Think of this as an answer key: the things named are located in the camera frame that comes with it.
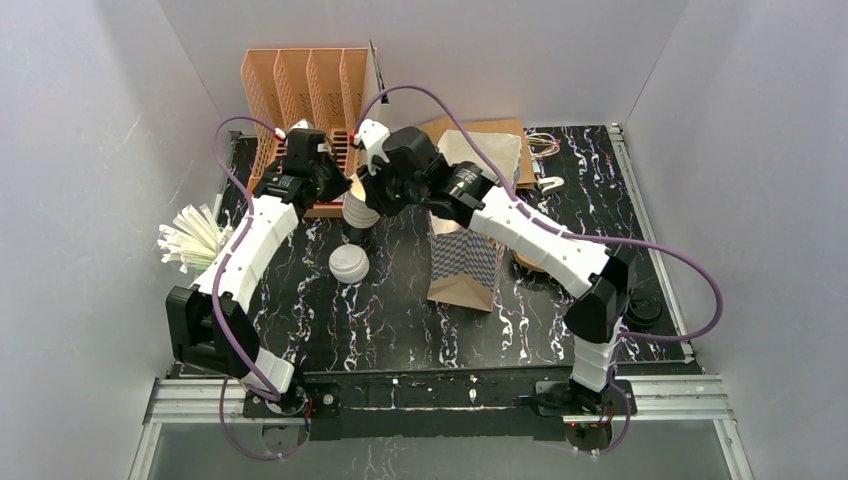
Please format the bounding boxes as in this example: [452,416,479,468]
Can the black cup lids stack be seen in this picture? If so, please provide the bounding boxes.
[625,290,663,331]

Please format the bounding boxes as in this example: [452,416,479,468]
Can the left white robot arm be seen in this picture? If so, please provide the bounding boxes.
[165,120,351,402]

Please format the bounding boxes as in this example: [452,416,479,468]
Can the brown pulp cup carrier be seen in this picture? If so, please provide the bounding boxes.
[510,245,568,275]

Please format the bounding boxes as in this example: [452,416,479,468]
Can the stack of white cup lids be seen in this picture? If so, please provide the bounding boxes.
[329,244,370,284]

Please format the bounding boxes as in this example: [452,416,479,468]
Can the brown kraft paper bags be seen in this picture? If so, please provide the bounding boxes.
[419,117,536,190]

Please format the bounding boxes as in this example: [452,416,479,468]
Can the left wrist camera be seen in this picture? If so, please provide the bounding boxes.
[288,119,321,135]

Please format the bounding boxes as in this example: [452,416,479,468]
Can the white clip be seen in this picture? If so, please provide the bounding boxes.
[535,176,565,196]

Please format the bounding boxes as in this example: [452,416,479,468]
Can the blue checkered paper bag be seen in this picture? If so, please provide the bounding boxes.
[427,129,522,313]

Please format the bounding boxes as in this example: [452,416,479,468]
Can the orange plastic file rack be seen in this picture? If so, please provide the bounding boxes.
[241,47,367,176]

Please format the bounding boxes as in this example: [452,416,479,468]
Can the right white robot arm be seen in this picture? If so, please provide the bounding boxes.
[350,120,635,411]

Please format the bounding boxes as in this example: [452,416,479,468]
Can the colourful bag handles bundle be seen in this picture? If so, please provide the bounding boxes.
[525,131,561,159]

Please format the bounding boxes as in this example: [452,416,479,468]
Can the green cup of straws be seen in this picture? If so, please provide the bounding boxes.
[156,204,234,274]

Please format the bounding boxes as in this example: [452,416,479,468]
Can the stack of white paper cups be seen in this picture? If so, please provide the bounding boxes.
[342,184,380,245]

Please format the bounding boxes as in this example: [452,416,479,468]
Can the grey folder in rack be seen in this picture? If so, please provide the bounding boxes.
[359,40,390,126]

